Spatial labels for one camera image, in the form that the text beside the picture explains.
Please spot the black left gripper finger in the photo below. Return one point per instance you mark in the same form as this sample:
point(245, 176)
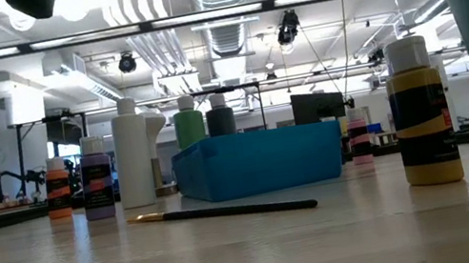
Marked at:
point(33, 5)

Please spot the large green paint bottle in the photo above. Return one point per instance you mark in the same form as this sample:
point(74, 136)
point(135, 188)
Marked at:
point(189, 129)

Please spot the small purple paint bottle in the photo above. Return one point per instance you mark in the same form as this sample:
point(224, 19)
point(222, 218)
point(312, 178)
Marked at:
point(102, 210)

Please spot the large grey paint bottle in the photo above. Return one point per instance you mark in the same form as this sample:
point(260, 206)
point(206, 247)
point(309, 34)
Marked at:
point(221, 124)

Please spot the background black robot arm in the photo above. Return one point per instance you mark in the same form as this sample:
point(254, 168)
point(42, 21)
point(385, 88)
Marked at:
point(29, 177)

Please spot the large white paint bottle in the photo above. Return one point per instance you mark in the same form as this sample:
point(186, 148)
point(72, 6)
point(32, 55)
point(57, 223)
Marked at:
point(133, 159)

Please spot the small orange paint bottle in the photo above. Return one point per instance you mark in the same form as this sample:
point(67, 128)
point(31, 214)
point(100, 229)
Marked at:
point(61, 211)

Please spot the small pink paint bottle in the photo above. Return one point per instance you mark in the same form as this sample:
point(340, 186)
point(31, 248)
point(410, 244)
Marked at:
point(357, 122)

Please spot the small yellow paint bottle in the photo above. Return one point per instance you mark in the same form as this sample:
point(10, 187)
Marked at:
point(430, 169)

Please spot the black ceiling spotlight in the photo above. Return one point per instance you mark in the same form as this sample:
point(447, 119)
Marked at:
point(288, 25)
point(127, 63)

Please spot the teal plastic bin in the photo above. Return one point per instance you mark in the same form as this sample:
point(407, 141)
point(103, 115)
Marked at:
point(259, 161)

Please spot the black computer monitor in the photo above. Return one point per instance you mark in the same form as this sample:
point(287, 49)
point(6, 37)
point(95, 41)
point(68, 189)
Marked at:
point(317, 107)

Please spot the black overhead frame beam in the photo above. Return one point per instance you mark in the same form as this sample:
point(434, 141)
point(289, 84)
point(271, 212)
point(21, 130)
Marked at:
point(268, 5)

